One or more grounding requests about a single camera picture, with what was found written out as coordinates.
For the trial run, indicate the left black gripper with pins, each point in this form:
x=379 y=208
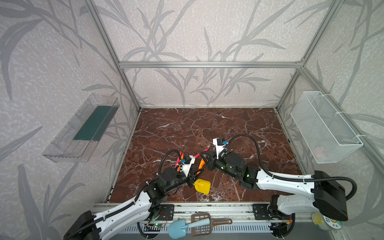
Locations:
x=190 y=173

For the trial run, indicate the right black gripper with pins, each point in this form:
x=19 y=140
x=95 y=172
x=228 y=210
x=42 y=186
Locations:
x=212 y=160

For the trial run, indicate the orange highlighter pair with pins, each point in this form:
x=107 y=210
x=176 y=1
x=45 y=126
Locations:
x=178 y=163
x=201 y=165

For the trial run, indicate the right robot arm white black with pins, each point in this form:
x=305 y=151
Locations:
x=317 y=193

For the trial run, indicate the pink highlighter centre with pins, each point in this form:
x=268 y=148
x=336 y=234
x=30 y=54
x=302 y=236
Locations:
x=199 y=154

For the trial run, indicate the yellow toy shovel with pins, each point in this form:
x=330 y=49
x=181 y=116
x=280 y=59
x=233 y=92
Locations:
x=202 y=186

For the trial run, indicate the small circuit board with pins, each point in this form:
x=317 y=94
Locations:
x=156 y=227

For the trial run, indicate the light blue toy shovel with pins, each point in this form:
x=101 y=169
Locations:
x=178 y=229

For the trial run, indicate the brown toy sieve scoop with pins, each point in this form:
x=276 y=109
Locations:
x=210 y=223

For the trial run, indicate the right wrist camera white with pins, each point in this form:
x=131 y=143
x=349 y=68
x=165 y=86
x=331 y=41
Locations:
x=221 y=146

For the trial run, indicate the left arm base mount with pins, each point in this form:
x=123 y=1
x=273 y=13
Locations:
x=164 y=212

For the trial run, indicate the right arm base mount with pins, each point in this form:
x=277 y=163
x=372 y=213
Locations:
x=262 y=213

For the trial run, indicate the clear plastic wall tray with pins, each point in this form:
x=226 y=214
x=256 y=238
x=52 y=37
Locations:
x=79 y=138

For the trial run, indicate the white wire mesh basket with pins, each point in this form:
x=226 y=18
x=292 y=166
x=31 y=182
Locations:
x=326 y=132

